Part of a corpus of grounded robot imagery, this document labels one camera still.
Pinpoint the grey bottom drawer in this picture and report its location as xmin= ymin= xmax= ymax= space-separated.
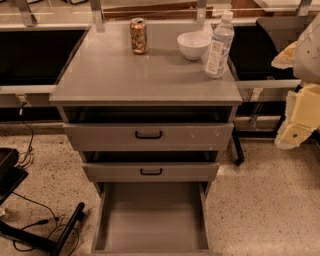
xmin=92 ymin=182 xmax=211 ymax=256

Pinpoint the grey drawer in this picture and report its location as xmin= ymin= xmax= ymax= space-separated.
xmin=83 ymin=162 xmax=219 ymax=182
xmin=92 ymin=182 xmax=211 ymax=256
xmin=64 ymin=123 xmax=233 ymax=151

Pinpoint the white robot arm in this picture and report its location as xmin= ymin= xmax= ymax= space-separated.
xmin=271 ymin=16 xmax=320 ymax=149

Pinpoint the grey drawer cabinet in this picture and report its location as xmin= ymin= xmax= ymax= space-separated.
xmin=49 ymin=20 xmax=243 ymax=201

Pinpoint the grey middle drawer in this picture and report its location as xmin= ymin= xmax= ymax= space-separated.
xmin=83 ymin=162 xmax=219 ymax=182

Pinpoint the grey top drawer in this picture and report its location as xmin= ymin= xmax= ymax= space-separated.
xmin=64 ymin=123 xmax=233 ymax=151

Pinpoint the black side table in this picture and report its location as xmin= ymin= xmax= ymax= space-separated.
xmin=228 ymin=16 xmax=313 ymax=165

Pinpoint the clear plastic water bottle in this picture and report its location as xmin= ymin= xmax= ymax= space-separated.
xmin=205 ymin=11 xmax=234 ymax=79

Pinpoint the white bowl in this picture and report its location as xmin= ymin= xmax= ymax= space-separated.
xmin=177 ymin=32 xmax=211 ymax=60

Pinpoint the gold soda can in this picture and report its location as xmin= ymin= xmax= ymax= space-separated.
xmin=129 ymin=18 xmax=148 ymax=54

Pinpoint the black stand base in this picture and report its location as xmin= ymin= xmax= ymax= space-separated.
xmin=0 ymin=148 xmax=85 ymax=256

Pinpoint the black cable on floor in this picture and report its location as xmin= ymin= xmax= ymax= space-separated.
xmin=11 ymin=191 xmax=81 ymax=253

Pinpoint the black hanging cable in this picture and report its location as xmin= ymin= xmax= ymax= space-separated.
xmin=17 ymin=101 xmax=35 ymax=168

